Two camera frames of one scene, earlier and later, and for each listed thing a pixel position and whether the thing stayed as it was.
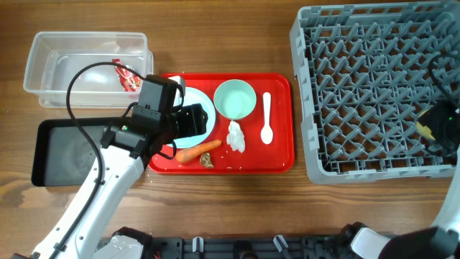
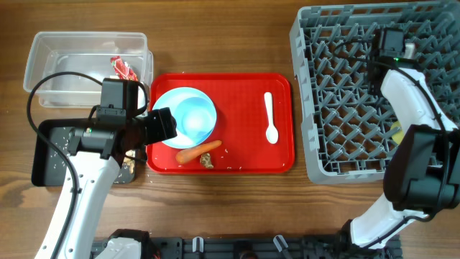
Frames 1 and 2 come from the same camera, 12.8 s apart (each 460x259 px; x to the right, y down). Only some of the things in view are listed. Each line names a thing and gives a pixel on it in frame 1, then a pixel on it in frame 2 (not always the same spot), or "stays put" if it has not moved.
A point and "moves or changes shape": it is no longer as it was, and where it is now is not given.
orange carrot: x=185 y=155 stays put
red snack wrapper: x=130 y=81 stays put
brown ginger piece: x=205 y=160 stays put
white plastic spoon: x=267 y=134 moves or changes shape
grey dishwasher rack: x=362 y=79 stays put
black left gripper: x=197 y=120 → x=164 y=123
